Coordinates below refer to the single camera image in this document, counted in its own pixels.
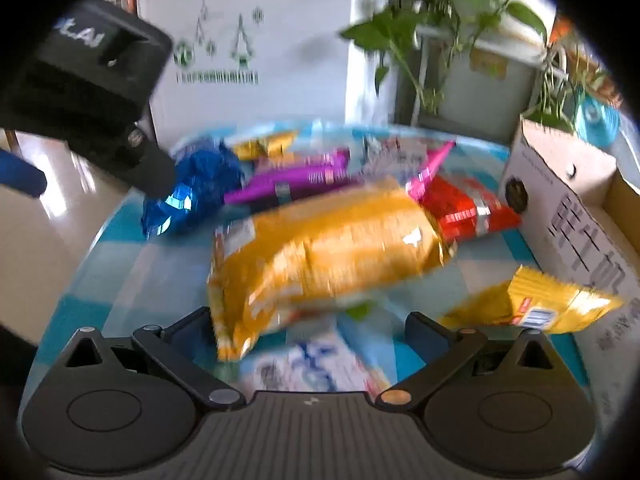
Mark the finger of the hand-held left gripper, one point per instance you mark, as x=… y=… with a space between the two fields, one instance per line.
x=155 y=172

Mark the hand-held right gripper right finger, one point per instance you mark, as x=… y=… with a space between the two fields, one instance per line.
x=425 y=332

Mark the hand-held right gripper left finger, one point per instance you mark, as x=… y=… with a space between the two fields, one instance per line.
x=187 y=332

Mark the blue foil snack bag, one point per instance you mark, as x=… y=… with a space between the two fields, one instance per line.
x=200 y=180

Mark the yellow waffle snack packet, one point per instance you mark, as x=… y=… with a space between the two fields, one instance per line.
x=265 y=147

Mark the white blue green snack packet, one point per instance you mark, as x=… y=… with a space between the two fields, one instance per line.
x=310 y=365

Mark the red snack packet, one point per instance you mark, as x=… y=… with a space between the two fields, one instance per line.
x=465 y=210

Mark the yellow snack packet blue label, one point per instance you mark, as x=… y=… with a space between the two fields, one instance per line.
x=550 y=300

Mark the large orange snack bag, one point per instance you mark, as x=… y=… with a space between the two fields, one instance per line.
x=325 y=250

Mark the purple snack packet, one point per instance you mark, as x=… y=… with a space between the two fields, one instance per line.
x=300 y=182
x=320 y=157

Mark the pink white snack packet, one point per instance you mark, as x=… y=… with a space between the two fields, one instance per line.
x=400 y=157

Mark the cardboard box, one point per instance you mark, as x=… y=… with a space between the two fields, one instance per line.
x=565 y=210

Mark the person's left forearm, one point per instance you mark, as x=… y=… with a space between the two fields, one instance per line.
x=17 y=175

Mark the blue white checkered tablecloth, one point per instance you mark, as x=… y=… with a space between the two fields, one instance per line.
x=120 y=270

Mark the white refrigerator green print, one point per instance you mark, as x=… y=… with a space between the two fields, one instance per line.
x=280 y=35

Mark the white plant pot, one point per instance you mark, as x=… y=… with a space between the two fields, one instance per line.
x=490 y=97

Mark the cyan round fan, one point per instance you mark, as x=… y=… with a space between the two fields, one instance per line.
x=597 y=120

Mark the green pothos plant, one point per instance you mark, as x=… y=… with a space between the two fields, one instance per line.
x=390 y=25

